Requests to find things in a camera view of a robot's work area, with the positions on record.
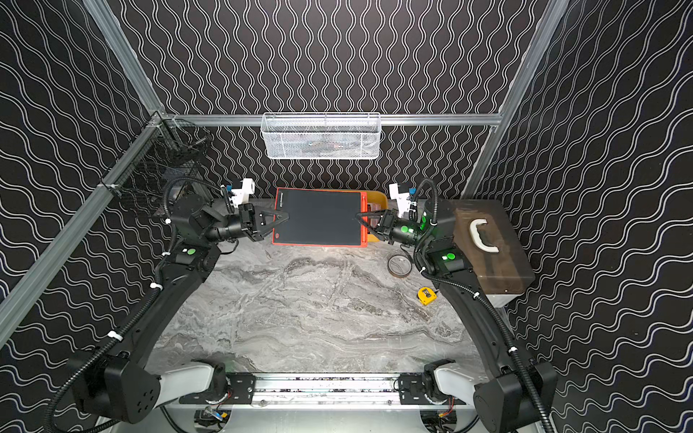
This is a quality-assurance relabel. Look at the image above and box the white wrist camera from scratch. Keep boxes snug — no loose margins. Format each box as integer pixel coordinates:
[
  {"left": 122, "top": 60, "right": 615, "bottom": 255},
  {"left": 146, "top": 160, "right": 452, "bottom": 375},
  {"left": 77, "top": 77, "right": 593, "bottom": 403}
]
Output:
[
  {"left": 220, "top": 178, "right": 256, "bottom": 207},
  {"left": 388, "top": 181, "right": 416, "bottom": 219}
]

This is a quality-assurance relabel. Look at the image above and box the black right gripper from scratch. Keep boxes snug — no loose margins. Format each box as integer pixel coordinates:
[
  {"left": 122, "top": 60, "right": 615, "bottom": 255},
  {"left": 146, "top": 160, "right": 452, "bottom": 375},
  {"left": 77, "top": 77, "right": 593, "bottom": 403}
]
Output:
[{"left": 356, "top": 211, "right": 433, "bottom": 255}]

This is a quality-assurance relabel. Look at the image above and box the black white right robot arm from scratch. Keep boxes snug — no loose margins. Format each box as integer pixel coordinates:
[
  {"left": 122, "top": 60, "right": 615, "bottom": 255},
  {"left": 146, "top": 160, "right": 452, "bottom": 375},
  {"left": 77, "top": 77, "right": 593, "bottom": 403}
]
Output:
[{"left": 355, "top": 179, "right": 558, "bottom": 432}]

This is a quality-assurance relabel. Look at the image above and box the white toolbox brown lid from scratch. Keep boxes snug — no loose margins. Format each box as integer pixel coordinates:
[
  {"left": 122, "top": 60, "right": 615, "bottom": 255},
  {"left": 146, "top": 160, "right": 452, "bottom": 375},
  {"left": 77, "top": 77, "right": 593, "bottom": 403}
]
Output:
[{"left": 450, "top": 200, "right": 535, "bottom": 308}]

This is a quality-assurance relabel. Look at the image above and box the black wire mesh basket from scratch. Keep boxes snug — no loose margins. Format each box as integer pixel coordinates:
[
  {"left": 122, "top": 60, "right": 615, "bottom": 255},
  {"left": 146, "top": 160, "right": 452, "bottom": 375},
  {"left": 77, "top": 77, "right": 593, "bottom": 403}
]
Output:
[{"left": 101, "top": 115, "right": 213, "bottom": 218}]

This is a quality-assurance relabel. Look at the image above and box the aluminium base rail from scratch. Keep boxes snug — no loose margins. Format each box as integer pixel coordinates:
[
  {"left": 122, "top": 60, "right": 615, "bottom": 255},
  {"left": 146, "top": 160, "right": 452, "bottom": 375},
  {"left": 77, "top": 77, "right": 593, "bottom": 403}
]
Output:
[{"left": 107, "top": 371, "right": 548, "bottom": 411}]

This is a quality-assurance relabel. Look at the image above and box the yellow plastic storage tray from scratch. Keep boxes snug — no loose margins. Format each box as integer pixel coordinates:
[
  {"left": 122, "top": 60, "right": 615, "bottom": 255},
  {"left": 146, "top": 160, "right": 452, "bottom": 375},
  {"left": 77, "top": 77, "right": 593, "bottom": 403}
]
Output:
[{"left": 366, "top": 191, "right": 388, "bottom": 212}]

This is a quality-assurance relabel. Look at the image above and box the yellow tape measure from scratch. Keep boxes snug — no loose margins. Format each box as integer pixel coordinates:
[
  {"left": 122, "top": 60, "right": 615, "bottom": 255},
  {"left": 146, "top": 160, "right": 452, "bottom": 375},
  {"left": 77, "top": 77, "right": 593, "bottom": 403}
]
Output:
[{"left": 417, "top": 287, "right": 438, "bottom": 306}]

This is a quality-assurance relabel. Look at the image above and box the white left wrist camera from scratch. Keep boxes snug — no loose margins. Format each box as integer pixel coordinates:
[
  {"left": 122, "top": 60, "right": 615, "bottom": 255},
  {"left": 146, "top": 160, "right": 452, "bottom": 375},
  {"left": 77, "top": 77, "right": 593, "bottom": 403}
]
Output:
[{"left": 220, "top": 178, "right": 256, "bottom": 207}]

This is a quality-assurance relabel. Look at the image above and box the white wire mesh basket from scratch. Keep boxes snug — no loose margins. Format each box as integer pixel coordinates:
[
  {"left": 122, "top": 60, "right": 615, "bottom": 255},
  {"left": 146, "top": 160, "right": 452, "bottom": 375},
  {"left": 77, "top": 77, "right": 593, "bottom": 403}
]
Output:
[{"left": 260, "top": 112, "right": 382, "bottom": 160}]

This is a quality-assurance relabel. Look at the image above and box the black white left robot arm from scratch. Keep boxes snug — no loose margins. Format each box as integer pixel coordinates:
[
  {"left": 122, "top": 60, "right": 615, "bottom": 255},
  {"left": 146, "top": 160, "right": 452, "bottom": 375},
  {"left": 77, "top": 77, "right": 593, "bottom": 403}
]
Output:
[{"left": 43, "top": 176, "right": 290, "bottom": 432}]

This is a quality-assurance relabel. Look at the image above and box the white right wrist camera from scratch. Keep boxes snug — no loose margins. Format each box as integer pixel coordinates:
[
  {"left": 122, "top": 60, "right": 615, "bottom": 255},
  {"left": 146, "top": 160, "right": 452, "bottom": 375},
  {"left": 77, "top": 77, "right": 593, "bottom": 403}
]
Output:
[{"left": 388, "top": 181, "right": 416, "bottom": 219}]

